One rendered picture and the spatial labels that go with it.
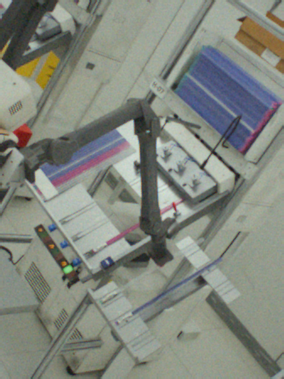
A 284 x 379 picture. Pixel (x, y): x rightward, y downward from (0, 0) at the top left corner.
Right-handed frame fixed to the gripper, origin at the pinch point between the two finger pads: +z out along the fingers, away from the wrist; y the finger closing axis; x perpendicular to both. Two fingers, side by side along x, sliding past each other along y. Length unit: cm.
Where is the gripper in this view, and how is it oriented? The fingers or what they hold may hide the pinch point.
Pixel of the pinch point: (161, 264)
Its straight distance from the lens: 248.4
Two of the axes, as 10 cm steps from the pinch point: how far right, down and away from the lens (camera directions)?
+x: -8.3, 4.7, -3.0
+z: 0.7, 6.3, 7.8
